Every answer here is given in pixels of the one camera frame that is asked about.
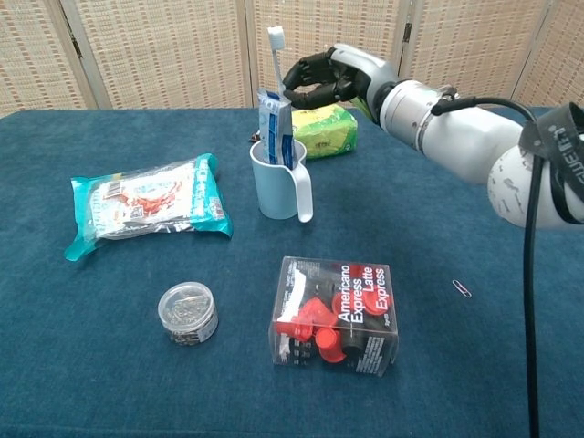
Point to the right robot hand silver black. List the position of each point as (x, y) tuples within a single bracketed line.
[(365, 73)]

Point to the blue and white toothpaste tube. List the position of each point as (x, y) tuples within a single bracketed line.
[(274, 128)]

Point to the clear round clip container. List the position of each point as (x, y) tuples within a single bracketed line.
[(187, 310)]

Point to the white toothbrush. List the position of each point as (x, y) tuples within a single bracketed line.
[(277, 55)]

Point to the woven folding screen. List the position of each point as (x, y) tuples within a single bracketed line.
[(159, 45)]

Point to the right robot arm silver white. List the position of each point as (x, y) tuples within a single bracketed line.
[(465, 137)]

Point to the red coffee capsule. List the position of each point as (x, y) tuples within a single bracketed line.
[(329, 343), (314, 315)]

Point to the green tissue pack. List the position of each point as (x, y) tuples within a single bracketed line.
[(328, 132)]

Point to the teal tablecloth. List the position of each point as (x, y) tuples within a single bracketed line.
[(91, 374)]

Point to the clear coffee capsule box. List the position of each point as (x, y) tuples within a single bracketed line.
[(356, 301)]

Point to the small dark red snack packet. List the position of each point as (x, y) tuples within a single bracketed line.
[(254, 136)]

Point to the teal clear food package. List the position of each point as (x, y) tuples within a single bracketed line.
[(150, 201)]

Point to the metal paper clip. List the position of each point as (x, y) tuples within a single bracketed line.
[(461, 288)]

